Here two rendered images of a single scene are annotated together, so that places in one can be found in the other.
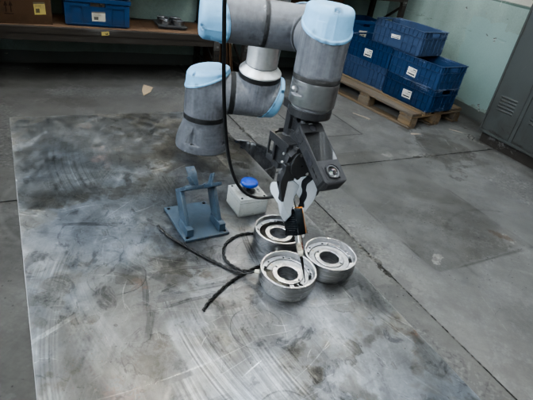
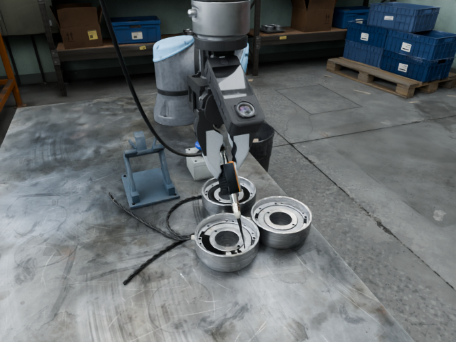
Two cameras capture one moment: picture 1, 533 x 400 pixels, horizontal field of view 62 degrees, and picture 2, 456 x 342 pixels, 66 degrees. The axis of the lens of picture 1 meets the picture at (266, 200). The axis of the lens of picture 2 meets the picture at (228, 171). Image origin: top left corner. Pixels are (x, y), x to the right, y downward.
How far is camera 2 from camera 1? 0.31 m
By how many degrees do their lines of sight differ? 11
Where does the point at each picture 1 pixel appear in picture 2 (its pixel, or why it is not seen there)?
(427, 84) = (421, 56)
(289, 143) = (203, 85)
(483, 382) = not seen: outside the picture
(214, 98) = (179, 68)
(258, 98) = not seen: hidden behind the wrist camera
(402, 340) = (364, 319)
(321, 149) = (233, 85)
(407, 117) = (404, 88)
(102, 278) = (32, 249)
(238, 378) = not seen: outside the picture
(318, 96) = (218, 15)
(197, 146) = (169, 117)
